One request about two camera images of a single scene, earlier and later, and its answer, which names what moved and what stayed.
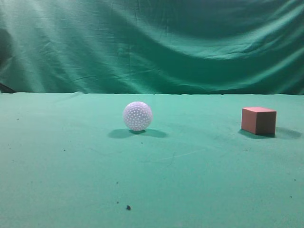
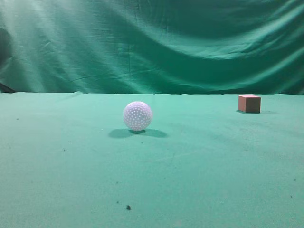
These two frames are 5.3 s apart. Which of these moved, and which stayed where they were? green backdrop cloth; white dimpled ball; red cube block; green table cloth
Moved: red cube block
Stayed: white dimpled ball; green backdrop cloth; green table cloth
